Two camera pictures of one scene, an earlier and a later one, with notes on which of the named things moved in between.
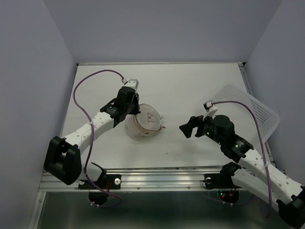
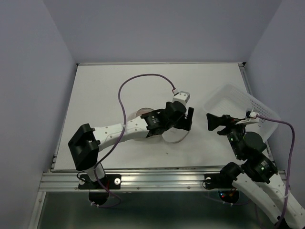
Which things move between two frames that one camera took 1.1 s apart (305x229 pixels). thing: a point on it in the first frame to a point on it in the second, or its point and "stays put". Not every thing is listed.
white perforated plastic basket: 245,123 stays put
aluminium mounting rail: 138,179 stays put
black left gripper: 136,110 to 185,123
